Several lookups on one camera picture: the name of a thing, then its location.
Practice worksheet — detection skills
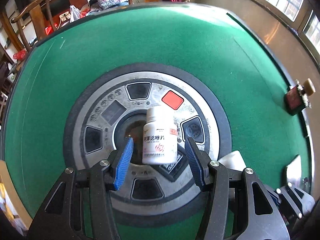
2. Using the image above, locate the red plastic bag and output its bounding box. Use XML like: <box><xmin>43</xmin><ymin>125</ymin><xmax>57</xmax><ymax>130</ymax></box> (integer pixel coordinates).
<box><xmin>13</xmin><ymin>49</ymin><xmax>27</xmax><ymax>60</ymax></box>

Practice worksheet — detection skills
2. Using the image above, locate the plain white carton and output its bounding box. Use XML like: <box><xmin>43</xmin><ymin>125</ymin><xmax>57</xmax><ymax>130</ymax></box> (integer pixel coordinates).
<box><xmin>217</xmin><ymin>150</ymin><xmax>247</xmax><ymax>173</ymax></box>

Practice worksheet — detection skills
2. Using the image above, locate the white medicine bottle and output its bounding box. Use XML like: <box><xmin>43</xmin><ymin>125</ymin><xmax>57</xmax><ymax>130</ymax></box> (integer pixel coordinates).
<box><xmin>142</xmin><ymin>106</ymin><xmax>178</xmax><ymax>165</ymax></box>

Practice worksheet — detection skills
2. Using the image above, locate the dark cylindrical motor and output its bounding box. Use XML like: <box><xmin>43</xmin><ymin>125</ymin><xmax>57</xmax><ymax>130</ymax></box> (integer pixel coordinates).
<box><xmin>284</xmin><ymin>78</ymin><xmax>314</xmax><ymax>116</ymax></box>

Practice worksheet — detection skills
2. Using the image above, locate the white plastic bag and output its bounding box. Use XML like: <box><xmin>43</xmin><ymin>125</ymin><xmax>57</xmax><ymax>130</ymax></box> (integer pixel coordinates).
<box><xmin>69</xmin><ymin>5</ymin><xmax>81</xmax><ymax>22</ymax></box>

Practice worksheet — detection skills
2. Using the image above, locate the cardboard box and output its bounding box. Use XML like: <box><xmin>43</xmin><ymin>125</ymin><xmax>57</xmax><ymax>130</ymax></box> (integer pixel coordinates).
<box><xmin>0</xmin><ymin>160</ymin><xmax>28</xmax><ymax>235</ymax></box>

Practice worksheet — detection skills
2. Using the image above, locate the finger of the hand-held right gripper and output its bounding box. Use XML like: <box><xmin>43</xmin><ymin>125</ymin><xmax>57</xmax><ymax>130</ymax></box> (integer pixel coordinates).
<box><xmin>287</xmin><ymin>177</ymin><xmax>316</xmax><ymax>205</ymax></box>
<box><xmin>265</xmin><ymin>184</ymin><xmax>304</xmax><ymax>219</ymax></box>

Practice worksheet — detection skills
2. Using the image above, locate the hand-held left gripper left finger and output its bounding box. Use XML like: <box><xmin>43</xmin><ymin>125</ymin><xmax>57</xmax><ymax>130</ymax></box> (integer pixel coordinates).
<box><xmin>26</xmin><ymin>137</ymin><xmax>134</xmax><ymax>240</ymax></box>

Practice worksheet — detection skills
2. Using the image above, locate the black smartphone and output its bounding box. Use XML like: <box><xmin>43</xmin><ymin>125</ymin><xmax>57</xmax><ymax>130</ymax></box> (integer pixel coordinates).
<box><xmin>285</xmin><ymin>154</ymin><xmax>312</xmax><ymax>193</ymax></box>

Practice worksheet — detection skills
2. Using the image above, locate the round grey table control panel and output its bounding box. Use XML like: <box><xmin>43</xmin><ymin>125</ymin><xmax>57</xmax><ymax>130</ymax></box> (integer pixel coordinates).
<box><xmin>62</xmin><ymin>64</ymin><xmax>232</xmax><ymax>222</ymax></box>

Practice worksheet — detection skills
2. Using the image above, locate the wooden armchair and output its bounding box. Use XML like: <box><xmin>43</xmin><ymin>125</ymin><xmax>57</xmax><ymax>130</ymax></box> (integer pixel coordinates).
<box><xmin>10</xmin><ymin>0</ymin><xmax>54</xmax><ymax>50</ymax></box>

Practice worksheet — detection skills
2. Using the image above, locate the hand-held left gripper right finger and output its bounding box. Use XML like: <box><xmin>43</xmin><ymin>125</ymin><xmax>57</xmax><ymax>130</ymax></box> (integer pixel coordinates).
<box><xmin>184</xmin><ymin>137</ymin><xmax>290</xmax><ymax>240</ymax></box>

